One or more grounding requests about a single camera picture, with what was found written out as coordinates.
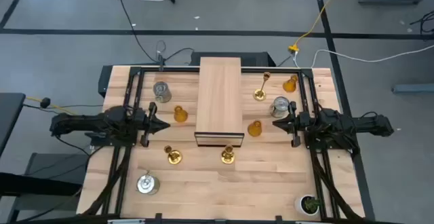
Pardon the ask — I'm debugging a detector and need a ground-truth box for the wooden shelf riser black frame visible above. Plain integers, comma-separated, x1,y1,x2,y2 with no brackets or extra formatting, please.
194,56,245,148

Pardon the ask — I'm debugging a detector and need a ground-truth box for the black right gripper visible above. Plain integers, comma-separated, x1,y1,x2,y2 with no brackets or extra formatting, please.
272,100,310,148

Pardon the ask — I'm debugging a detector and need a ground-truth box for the small plant in white pot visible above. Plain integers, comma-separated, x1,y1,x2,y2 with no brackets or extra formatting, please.
294,194,321,217

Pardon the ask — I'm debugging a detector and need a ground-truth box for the yellow cable with black plug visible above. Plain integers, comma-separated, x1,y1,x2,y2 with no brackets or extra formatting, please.
25,96,81,115

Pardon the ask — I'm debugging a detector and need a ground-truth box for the amber ribbed glass candle holder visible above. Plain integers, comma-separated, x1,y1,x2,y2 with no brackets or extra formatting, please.
247,120,263,138
282,74,299,94
173,105,189,124

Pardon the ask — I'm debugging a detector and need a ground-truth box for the black aluminium table frame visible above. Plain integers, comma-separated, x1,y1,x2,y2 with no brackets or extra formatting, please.
81,66,360,224

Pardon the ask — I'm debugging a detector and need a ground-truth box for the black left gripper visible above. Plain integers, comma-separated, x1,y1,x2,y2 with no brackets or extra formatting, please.
134,101,171,148

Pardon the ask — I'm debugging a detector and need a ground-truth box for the white floor cable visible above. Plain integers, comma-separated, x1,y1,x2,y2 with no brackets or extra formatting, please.
293,43,434,69

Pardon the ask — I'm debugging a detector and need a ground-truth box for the silver aluminium extrusion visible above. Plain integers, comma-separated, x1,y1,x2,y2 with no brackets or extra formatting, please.
107,218,146,224

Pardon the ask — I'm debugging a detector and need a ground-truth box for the yellow extension cable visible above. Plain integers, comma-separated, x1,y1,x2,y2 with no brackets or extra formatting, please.
288,0,343,54

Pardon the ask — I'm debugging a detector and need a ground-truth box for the black bar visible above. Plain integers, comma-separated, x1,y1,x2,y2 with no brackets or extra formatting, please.
0,172,83,198

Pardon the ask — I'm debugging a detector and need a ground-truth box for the black desk top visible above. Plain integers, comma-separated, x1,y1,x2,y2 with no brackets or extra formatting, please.
0,92,27,157

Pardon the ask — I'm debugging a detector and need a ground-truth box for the black computer case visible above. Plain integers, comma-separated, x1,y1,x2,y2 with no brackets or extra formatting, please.
189,50,277,68

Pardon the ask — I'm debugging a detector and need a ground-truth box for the black cable cluster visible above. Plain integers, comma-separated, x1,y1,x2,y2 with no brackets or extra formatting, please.
409,9,434,35

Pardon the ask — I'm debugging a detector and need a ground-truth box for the tall brass candlestick holder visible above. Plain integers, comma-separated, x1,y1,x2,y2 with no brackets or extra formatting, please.
163,145,183,166
220,144,236,165
252,71,272,102

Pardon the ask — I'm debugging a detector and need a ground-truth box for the black floor cable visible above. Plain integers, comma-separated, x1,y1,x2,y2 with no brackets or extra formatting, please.
115,0,160,64

